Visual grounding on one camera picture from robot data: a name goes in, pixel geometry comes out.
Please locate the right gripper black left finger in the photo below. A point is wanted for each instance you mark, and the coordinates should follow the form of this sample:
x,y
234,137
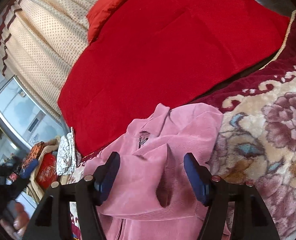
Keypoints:
x,y
52,220

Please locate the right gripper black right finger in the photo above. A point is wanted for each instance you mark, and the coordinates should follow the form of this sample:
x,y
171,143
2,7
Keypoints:
x,y
251,219

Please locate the pink corduroy zip jacket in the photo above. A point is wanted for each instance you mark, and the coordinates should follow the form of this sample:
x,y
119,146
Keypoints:
x,y
151,197

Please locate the person's left hand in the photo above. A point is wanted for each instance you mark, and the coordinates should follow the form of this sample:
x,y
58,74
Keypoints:
x,y
17,229

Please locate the white black patterned folded cloth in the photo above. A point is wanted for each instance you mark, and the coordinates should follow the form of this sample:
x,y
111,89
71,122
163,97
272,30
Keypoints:
x,y
68,157

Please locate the orange black patterned cloth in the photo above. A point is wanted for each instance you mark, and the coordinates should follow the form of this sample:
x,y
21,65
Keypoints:
x,y
34,153

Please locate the floral plush bed blanket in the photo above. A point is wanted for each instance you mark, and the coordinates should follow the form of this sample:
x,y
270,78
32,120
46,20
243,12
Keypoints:
x,y
257,137

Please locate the beige dotted curtain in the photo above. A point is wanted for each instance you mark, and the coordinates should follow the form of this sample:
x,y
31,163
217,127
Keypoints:
x,y
40,40

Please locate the red bed blanket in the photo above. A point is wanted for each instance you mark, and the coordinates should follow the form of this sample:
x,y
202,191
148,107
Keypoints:
x,y
162,51

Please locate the red pillow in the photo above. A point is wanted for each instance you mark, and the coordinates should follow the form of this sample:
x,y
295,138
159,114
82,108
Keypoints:
x,y
98,15

